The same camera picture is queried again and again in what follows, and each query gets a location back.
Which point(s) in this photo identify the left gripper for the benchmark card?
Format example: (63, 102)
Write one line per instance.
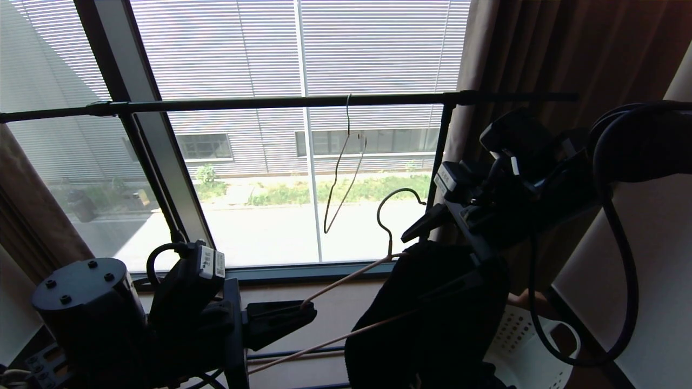
(216, 346)

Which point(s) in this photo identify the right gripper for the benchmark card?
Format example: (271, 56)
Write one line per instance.
(513, 216)

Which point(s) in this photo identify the pink clothes hanger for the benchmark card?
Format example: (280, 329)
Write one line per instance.
(337, 173)
(346, 280)

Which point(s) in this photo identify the black garment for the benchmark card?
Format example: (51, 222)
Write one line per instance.
(432, 324)

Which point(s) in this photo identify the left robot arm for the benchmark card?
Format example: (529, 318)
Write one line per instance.
(86, 308)

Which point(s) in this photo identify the white laundry basket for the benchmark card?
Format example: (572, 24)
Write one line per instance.
(524, 356)

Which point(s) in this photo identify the black clothes rack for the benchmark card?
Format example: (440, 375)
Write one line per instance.
(270, 102)

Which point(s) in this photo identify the window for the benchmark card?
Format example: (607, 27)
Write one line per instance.
(243, 54)

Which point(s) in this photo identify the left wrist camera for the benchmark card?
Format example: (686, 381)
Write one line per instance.
(189, 281)

